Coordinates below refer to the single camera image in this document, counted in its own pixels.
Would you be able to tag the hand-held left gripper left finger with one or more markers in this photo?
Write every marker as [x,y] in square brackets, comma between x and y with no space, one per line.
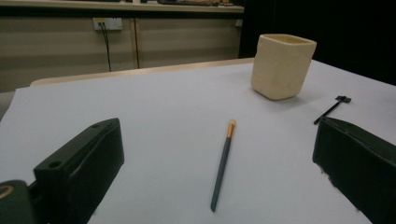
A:
[81,168]

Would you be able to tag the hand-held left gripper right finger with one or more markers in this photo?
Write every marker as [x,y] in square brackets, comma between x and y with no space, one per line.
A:
[358,168]

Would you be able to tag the thin black brush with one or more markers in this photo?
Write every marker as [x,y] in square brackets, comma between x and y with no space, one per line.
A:
[327,113]

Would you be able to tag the beige square cup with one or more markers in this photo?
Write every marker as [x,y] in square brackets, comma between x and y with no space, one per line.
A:
[280,71]

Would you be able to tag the dark brush with gold ferrule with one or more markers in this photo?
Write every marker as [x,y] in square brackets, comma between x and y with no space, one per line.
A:
[222,168]

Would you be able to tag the white table sheet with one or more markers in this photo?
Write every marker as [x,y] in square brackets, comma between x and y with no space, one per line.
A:
[155,102]

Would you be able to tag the light wooden table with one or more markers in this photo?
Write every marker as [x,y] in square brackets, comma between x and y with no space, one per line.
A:
[124,73]

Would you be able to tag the black curtain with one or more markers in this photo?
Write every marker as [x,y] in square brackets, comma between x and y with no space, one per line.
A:
[342,31]

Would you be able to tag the white wall outlet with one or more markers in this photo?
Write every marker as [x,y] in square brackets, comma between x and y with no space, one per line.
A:
[110,23]

